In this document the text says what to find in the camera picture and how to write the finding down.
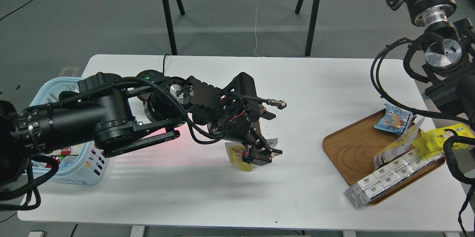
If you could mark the clear pack of white boxes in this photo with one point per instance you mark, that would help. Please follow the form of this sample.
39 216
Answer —
391 178

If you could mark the black trestle leg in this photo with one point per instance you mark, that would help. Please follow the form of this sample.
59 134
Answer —
169 23
312 23

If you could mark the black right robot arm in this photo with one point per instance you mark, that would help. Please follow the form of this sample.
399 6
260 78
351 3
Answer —
443 56

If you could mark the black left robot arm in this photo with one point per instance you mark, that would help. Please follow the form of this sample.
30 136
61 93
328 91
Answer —
125 114

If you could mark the black barcode scanner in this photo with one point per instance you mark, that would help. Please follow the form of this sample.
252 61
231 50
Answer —
151 75

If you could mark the blue cookie snack packet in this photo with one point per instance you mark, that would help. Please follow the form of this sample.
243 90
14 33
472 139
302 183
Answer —
395 120

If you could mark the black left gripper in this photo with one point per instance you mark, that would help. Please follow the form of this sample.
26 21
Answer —
238 127

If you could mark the white yellow snack pouch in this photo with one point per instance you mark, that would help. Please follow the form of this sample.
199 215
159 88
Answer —
398 147

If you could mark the black trestle leg left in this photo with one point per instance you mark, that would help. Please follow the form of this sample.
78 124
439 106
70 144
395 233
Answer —
169 23

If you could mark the black trestle leg right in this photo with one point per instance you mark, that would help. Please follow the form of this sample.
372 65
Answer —
312 23

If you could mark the light blue plastic basket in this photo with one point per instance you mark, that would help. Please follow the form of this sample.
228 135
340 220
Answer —
90 166

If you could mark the yellow cartoon face snack bag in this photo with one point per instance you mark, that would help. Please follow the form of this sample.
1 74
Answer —
431 143

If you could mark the yellow chickpea snack pouch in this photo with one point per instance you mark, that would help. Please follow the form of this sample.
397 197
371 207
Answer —
235 152

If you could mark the round wooden tray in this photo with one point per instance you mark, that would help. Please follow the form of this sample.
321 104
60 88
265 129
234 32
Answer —
352 148

